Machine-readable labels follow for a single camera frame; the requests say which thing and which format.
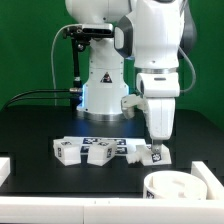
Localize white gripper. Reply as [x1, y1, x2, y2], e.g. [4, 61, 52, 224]
[144, 98, 175, 153]

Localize white round stool seat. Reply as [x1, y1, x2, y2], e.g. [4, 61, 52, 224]
[143, 171, 207, 200]

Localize white marker sheet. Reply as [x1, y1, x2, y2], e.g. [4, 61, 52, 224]
[64, 136, 146, 156]

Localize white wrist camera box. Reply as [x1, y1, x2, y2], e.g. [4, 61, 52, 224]
[121, 94, 146, 119]

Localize black camera stand pole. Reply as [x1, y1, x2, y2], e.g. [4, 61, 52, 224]
[70, 38, 89, 110]

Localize black camera on stand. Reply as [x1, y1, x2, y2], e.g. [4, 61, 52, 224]
[63, 23, 114, 39]

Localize grey camera cable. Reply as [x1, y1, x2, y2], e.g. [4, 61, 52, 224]
[50, 23, 80, 107]

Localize black base cables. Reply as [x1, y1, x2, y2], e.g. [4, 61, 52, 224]
[2, 87, 83, 110]

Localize white front rail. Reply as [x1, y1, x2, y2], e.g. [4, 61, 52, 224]
[0, 196, 224, 224]

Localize white left rail block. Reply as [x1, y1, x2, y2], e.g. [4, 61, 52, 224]
[0, 157, 10, 187]

